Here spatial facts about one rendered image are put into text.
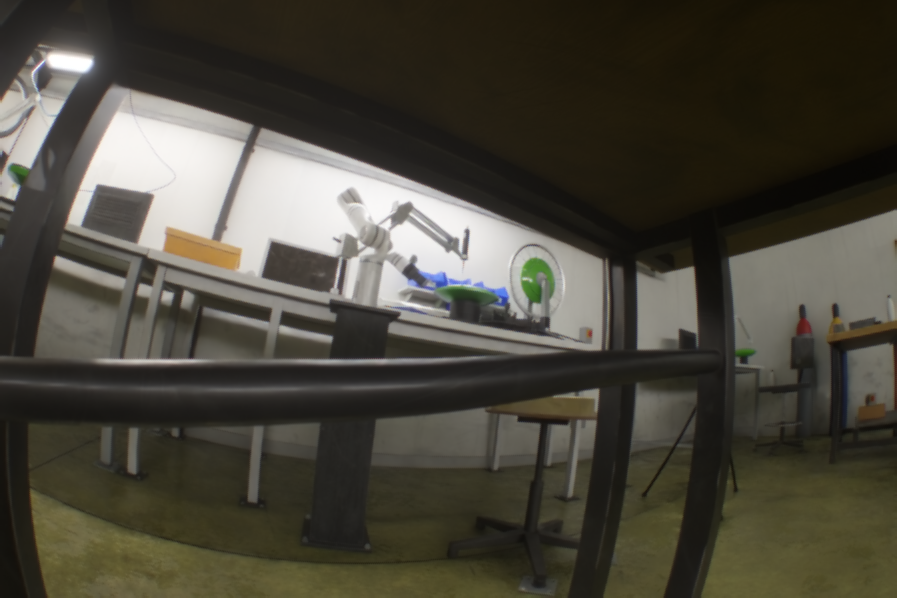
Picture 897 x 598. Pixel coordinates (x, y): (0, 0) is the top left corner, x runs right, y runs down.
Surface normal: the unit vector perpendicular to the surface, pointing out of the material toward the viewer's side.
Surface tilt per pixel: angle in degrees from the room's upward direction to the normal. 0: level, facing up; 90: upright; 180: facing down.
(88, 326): 90
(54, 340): 90
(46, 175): 90
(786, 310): 90
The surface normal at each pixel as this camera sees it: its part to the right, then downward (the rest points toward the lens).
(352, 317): 0.29, -0.27
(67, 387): 0.46, -0.50
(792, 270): -0.89, -0.24
